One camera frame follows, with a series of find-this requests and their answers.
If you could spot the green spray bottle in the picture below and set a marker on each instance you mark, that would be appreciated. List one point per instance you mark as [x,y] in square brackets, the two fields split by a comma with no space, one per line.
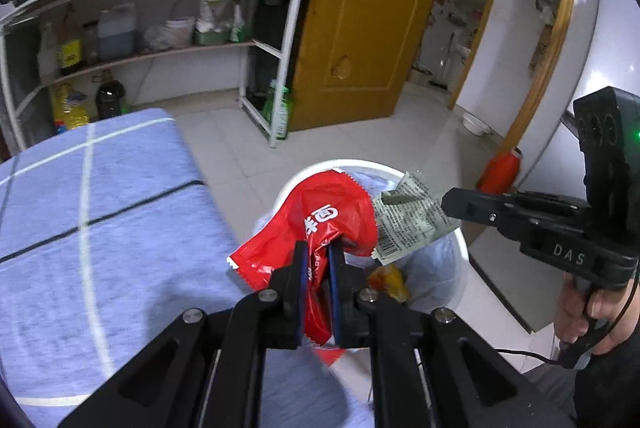
[238,23]

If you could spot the person's right forearm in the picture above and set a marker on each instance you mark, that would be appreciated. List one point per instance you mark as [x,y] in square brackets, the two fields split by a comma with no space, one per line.
[625,333]

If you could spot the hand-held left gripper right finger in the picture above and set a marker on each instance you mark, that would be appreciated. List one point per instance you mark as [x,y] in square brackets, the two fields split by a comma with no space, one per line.
[336,308]

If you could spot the white trash bin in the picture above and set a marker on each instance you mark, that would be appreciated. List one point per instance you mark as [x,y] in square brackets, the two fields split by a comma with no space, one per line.
[452,258]

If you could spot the white refrigerator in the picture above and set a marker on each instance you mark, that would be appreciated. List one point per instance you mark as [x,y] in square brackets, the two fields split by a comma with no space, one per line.
[600,33]

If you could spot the green pot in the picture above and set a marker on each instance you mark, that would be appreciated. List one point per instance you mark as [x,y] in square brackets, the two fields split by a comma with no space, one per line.
[212,33]

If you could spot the person's leg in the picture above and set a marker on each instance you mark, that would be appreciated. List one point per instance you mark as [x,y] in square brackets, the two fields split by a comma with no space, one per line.
[575,395]

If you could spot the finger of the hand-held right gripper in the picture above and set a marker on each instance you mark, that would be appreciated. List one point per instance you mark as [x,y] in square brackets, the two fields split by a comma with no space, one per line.
[512,230]
[470,205]

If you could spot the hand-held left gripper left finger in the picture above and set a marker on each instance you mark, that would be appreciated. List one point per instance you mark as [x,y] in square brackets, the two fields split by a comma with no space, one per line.
[301,303]

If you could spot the dark oil bottle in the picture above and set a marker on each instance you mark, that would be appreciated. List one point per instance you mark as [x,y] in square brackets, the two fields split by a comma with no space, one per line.
[110,98]

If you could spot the red cylinder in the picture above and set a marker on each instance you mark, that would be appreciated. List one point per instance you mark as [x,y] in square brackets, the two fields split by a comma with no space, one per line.
[500,170]

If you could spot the yellow label oil bottle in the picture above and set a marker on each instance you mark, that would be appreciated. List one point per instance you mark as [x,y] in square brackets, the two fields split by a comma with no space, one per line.
[71,53]

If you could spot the green glass bottle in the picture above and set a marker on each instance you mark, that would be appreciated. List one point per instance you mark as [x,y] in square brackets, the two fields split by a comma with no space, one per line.
[280,108]

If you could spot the blue checked tablecloth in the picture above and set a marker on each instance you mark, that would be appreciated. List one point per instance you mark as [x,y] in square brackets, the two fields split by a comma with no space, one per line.
[100,208]

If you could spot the yellow food bag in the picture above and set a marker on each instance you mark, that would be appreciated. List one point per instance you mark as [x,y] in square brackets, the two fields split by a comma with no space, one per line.
[72,108]

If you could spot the pale grey snack packet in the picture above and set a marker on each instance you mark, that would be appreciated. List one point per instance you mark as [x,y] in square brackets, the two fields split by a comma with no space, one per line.
[415,220]

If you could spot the yellow wooden door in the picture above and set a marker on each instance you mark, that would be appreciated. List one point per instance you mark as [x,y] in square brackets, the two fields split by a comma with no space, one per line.
[370,18]

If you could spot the clear plastic bin liner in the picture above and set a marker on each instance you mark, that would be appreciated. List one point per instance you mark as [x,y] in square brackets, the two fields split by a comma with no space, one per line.
[435,268]

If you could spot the orange yellow wrapper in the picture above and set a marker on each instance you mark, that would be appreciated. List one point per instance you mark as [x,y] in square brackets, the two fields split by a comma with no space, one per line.
[387,283]

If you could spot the white bowl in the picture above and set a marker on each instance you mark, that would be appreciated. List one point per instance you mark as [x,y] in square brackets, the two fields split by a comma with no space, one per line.
[475,124]

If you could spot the red snack packet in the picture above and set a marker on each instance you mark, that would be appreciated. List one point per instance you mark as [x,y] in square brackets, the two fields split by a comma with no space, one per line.
[320,208]

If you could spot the wooden door frame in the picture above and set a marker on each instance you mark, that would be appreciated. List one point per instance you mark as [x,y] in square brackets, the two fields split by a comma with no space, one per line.
[545,58]

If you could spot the white plastic bag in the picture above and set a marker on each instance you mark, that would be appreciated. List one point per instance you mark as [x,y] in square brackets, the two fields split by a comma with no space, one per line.
[167,35]

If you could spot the person's right hand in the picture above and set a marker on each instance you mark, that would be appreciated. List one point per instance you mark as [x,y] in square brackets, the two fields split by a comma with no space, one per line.
[570,313]

